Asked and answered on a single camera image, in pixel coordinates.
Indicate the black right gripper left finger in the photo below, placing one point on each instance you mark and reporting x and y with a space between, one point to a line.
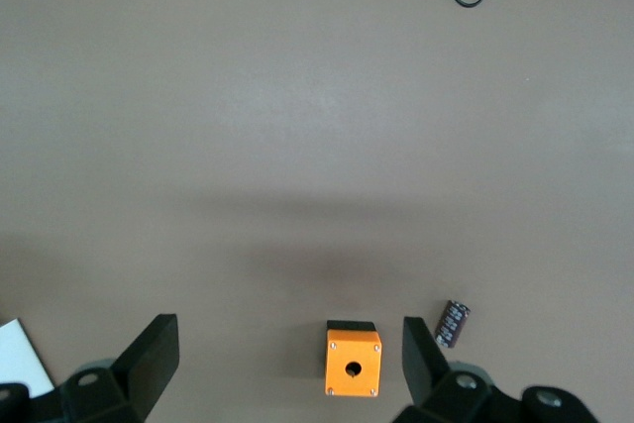
148 368

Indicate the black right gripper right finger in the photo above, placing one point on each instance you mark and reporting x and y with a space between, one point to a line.
421 368

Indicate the dark cylindrical capacitor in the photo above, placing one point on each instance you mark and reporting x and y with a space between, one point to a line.
452 324

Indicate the orange button enclosure box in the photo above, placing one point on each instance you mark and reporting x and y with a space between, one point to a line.
342 358

